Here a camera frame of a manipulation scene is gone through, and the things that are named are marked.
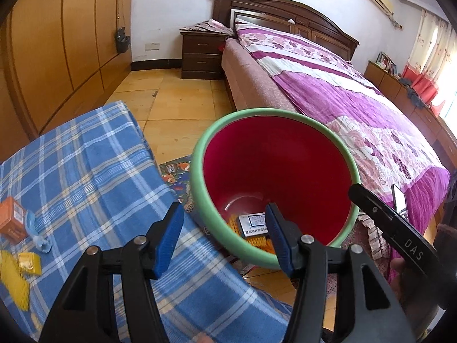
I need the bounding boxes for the light blue plastic piece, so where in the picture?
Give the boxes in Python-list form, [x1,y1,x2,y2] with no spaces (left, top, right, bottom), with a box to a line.
[23,211,52,254]

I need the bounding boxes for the dark wooden bed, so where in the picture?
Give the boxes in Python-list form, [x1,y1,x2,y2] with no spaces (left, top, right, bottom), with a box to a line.
[213,0,452,244]

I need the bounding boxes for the smartphone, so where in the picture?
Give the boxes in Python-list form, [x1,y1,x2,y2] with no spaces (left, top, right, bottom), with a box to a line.
[391,184,409,218]

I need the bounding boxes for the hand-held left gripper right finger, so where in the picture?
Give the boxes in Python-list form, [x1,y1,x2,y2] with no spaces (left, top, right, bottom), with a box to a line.
[264,203,406,343]

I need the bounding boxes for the dark wooden nightstand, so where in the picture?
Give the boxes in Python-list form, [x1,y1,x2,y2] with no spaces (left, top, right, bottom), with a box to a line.
[179,30,231,80]

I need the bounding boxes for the low wooden cabinet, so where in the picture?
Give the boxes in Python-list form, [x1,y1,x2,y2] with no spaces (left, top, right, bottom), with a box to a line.
[364,60,457,172]

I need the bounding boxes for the orange carton box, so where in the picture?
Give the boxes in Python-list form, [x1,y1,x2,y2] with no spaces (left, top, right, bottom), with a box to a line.
[0,196,27,245]

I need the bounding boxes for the grey crumpled clothes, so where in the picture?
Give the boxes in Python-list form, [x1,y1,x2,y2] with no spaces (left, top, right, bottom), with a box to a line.
[399,76,426,109]

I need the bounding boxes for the patterned window curtain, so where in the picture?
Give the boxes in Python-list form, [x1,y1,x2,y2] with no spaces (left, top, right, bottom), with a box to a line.
[403,7,457,117]

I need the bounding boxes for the red bin with green rim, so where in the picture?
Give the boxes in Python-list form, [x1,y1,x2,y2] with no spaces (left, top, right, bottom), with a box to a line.
[190,108,361,269]

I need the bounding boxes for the orange foam net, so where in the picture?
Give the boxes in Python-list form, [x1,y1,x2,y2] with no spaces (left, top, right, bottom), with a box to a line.
[228,214,277,256]

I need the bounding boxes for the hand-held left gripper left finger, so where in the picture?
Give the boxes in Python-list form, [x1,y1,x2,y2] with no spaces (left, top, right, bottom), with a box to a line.
[39,202,185,343]

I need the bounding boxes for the wooden wardrobe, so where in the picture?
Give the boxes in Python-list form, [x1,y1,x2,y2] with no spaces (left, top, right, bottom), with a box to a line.
[0,0,134,140]

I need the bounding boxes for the purple floral quilt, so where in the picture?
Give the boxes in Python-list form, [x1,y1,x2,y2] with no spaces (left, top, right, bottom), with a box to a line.
[234,17,451,204]

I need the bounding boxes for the row of books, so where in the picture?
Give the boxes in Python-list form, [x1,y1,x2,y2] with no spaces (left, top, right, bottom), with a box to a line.
[376,52,398,75]

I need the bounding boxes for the colourful printed floor mat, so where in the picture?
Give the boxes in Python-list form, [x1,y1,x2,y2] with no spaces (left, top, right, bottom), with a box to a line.
[159,155,201,218]

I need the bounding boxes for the small yellow packet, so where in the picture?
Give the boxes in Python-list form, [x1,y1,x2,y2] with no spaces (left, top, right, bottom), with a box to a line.
[17,252,42,276]

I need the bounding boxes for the yellow foam net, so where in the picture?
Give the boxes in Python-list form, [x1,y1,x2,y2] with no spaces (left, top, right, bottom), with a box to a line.
[0,250,30,311]

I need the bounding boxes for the black hanging bag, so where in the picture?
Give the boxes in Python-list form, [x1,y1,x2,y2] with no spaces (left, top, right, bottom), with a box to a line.
[113,0,131,54]

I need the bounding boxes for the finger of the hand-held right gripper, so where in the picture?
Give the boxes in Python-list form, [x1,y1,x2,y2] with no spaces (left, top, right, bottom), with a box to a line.
[348,183,406,236]

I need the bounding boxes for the pink patterned cloth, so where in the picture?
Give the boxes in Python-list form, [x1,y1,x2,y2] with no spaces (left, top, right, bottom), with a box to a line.
[179,19,234,36]

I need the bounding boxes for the white medicine box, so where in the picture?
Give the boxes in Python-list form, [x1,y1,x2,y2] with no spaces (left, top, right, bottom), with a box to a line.
[237,212,274,237]

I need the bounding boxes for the person's right hand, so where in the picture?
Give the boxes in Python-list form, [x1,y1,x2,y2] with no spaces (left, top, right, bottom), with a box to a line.
[390,257,443,340]

